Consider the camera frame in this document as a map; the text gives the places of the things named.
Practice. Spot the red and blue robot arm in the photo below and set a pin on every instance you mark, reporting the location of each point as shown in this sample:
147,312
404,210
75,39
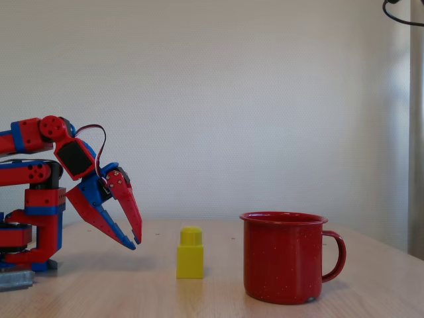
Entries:
36,134

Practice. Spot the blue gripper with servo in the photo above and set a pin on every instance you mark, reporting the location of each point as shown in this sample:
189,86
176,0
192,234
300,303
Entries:
96,188

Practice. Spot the yellow cube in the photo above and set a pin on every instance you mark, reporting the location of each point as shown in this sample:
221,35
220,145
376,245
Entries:
189,258

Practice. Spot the red speckled mug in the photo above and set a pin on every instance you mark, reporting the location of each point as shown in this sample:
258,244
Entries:
281,258

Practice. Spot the grey duct tape piece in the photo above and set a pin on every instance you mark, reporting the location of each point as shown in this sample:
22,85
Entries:
15,281

